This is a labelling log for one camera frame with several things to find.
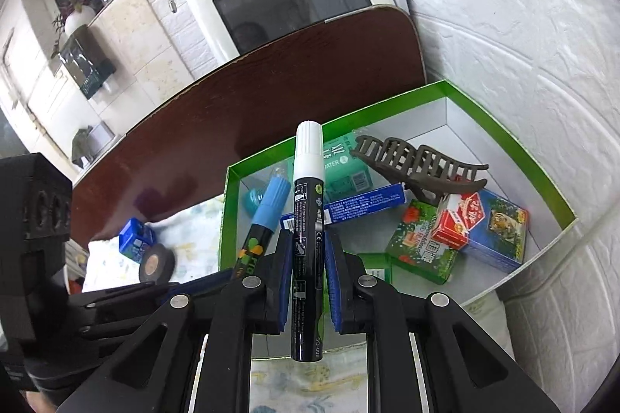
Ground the clear bottle with green label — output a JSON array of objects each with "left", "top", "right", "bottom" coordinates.
[{"left": 242, "top": 134, "right": 388, "bottom": 216}]

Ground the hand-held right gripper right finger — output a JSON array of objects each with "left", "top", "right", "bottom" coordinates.
[{"left": 324, "top": 230, "right": 563, "bottom": 413}]

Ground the blue tiger print box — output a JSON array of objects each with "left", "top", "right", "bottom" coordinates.
[{"left": 458, "top": 189, "right": 530, "bottom": 273}]

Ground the long blue box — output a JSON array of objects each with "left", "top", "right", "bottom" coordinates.
[{"left": 281, "top": 183, "right": 406, "bottom": 232}]

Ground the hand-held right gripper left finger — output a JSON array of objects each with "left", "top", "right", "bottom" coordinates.
[{"left": 57, "top": 230, "right": 296, "bottom": 413}]

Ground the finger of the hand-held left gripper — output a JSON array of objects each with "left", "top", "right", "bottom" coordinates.
[
  {"left": 72, "top": 301, "right": 168, "bottom": 340},
  {"left": 68, "top": 270, "right": 234, "bottom": 313}
]

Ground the blue-capped black marker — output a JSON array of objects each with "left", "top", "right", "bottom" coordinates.
[{"left": 235, "top": 177, "right": 290, "bottom": 284}]

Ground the red and white small box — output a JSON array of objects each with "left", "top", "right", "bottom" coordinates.
[{"left": 430, "top": 193, "right": 485, "bottom": 249}]

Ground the dark green wall rack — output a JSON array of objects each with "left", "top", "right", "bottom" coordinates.
[{"left": 58, "top": 26, "right": 118, "bottom": 100}]

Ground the white cup with grey cloth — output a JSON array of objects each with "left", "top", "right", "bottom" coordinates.
[{"left": 72, "top": 122, "right": 122, "bottom": 169}]

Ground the black tape roll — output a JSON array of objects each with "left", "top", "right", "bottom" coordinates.
[{"left": 138, "top": 245, "right": 176, "bottom": 284}]

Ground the small blue box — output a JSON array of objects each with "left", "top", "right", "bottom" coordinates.
[{"left": 119, "top": 219, "right": 156, "bottom": 260}]

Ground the green-edged cardboard box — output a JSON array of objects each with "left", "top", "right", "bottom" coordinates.
[{"left": 219, "top": 80, "right": 578, "bottom": 360}]

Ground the white vase with plant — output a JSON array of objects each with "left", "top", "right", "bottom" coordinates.
[{"left": 51, "top": 0, "right": 98, "bottom": 55}]

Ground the white-capped black marker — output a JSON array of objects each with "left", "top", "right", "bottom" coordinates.
[{"left": 291, "top": 121, "right": 324, "bottom": 363}]

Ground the printed cloth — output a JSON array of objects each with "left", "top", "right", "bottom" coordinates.
[{"left": 82, "top": 195, "right": 514, "bottom": 413}]

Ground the green floral small box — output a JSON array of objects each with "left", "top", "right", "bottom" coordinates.
[{"left": 386, "top": 199, "right": 460, "bottom": 286}]

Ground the brown hair claw clip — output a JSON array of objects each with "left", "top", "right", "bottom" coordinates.
[{"left": 350, "top": 134, "right": 489, "bottom": 205}]

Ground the plain green small box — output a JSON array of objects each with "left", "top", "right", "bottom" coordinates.
[{"left": 358, "top": 252, "right": 393, "bottom": 283}]

